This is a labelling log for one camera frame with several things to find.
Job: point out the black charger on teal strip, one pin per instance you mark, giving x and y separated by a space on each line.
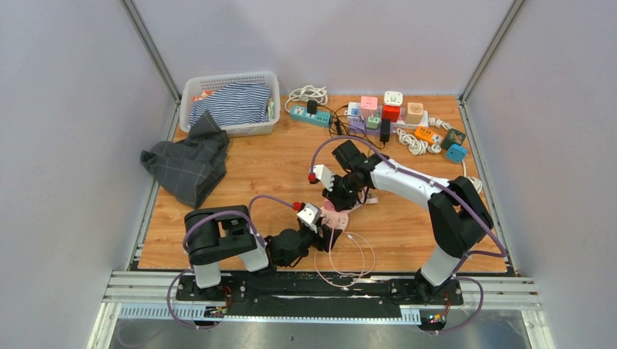
312 107

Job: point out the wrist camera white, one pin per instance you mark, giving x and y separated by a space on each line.
307 215
321 174

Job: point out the black power adapter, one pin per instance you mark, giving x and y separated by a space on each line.
385 130

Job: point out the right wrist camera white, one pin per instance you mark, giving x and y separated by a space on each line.
321 174

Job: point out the blue white striped cloth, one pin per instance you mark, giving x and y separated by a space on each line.
234 104

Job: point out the dark grey checked cloth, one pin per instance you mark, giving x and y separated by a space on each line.
191 168

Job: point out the white cube socket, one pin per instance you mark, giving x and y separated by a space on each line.
393 98

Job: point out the round pink power strip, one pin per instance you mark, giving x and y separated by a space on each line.
334 219

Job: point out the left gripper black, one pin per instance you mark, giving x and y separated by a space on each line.
321 243

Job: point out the purple power strip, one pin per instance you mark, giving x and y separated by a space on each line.
359 126

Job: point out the teal power strip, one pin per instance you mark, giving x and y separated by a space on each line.
320 118

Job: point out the white plastic basket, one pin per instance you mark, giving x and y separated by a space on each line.
199 87

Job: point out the pink cube socket back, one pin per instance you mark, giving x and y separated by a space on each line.
368 106

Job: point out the tan cube socket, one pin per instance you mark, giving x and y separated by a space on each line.
415 113

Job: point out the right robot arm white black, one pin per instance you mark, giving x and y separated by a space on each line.
459 218

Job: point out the green small adapter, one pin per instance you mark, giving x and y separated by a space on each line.
372 122

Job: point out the white long power strip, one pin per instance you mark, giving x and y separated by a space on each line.
400 123

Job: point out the red cube socket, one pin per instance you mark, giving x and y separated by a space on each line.
391 113

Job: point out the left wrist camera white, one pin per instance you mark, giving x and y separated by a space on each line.
307 215

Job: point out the orange power strip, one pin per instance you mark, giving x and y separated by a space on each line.
427 135

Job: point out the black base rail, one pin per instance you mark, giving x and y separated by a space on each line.
306 294

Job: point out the dark green cube socket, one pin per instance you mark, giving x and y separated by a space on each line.
452 137

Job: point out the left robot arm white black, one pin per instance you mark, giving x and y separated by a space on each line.
216 234

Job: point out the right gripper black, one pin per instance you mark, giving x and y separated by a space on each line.
339 203

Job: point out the blue cube socket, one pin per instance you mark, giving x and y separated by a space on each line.
456 153

